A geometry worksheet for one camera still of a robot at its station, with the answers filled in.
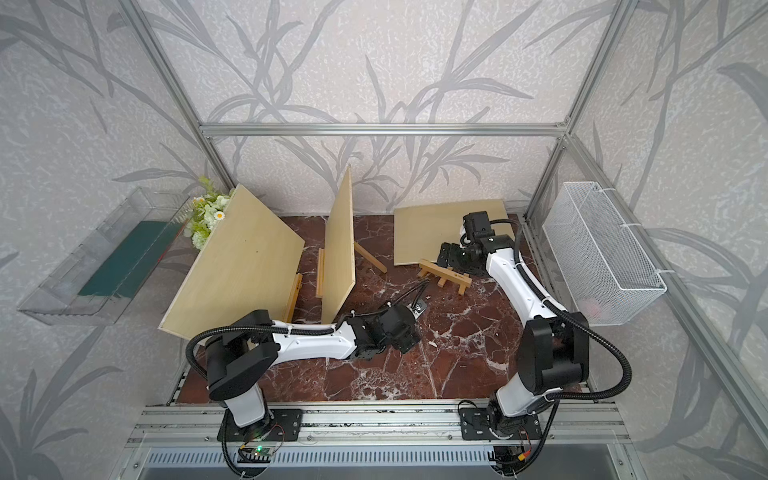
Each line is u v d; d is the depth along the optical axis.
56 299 0.58
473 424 0.74
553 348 0.44
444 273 0.99
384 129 1.79
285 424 0.74
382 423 0.75
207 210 0.79
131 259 0.62
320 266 0.99
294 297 0.92
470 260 0.72
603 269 0.61
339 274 0.80
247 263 0.81
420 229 1.18
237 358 0.46
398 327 0.66
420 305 0.74
